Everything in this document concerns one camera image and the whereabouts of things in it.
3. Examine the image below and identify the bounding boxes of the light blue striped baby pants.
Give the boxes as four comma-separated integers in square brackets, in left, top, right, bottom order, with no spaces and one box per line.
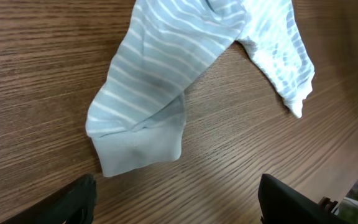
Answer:
[86,0,314,177]

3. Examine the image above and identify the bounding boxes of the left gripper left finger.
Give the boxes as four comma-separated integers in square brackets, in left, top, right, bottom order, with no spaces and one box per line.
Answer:
[2,174,97,224]

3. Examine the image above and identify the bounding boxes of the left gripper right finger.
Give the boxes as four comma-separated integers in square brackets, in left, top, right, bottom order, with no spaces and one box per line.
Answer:
[258,174,347,224]

